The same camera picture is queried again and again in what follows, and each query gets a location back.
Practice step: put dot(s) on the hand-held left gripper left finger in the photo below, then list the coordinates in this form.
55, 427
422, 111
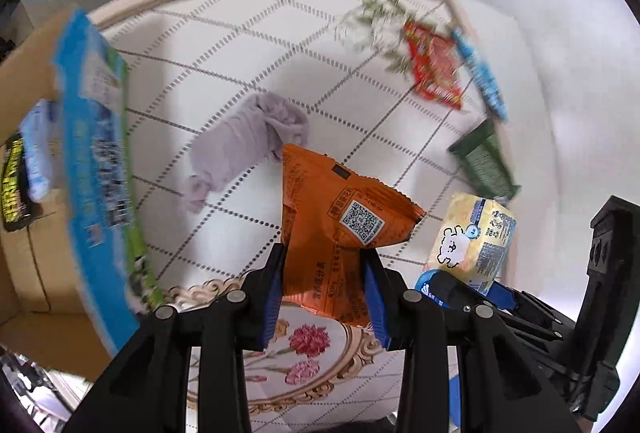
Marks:
270, 300

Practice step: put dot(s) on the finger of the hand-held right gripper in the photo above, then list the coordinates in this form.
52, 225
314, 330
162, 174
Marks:
440, 287
505, 295

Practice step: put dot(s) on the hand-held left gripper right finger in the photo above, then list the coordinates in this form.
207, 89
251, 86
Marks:
376, 310

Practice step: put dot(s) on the yellow tissue pack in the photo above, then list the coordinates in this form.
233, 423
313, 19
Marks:
472, 243

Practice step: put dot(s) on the orange snack packet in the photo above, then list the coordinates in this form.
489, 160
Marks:
330, 223

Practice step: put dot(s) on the cardboard box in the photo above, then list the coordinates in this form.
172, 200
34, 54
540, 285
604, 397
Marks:
40, 263

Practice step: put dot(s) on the lavender cloth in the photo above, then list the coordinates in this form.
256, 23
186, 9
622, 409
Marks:
235, 138

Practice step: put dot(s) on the blue white packet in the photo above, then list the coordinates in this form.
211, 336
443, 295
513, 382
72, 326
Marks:
482, 73

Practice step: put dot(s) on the large blue green packet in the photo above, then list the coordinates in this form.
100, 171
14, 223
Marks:
95, 163

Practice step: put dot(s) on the red snack packet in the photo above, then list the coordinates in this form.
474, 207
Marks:
435, 63

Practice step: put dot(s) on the white quilted floral tablecloth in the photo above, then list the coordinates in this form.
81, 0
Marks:
200, 43

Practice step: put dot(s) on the white green leaf-print packet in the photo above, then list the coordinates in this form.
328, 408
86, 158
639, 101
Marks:
370, 28

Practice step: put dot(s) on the light blue packet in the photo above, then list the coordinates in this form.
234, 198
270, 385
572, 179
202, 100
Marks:
42, 148

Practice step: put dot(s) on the black yellow packet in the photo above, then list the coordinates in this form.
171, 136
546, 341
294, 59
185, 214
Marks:
15, 193

